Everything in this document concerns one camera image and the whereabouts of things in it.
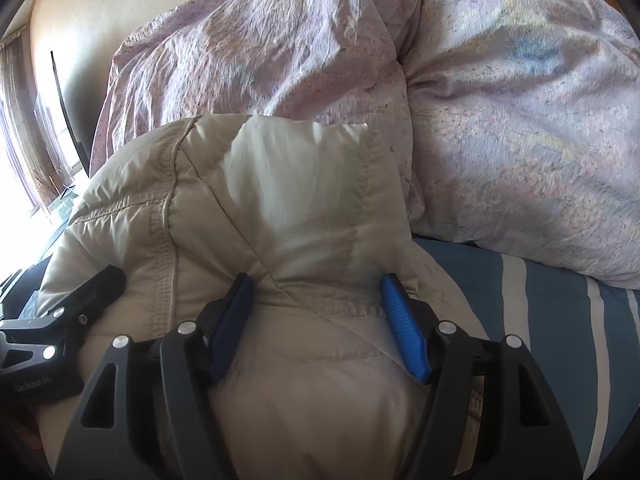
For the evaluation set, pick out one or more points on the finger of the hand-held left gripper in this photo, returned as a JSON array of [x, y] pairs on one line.
[[85, 305]]

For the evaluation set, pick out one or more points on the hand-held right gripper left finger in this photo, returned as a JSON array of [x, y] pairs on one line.
[[230, 330]]

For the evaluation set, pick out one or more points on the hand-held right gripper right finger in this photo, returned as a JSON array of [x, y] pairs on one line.
[[405, 330]]

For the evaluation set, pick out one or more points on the beige puffer jacket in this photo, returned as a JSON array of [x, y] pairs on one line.
[[300, 220]]

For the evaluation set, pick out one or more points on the blue striped bed sheet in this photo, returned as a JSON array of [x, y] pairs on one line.
[[550, 335]]

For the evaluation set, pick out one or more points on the brown curtain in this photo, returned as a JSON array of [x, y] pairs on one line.
[[20, 110]]

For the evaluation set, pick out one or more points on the pink printed duvet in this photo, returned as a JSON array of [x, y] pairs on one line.
[[500, 135]]

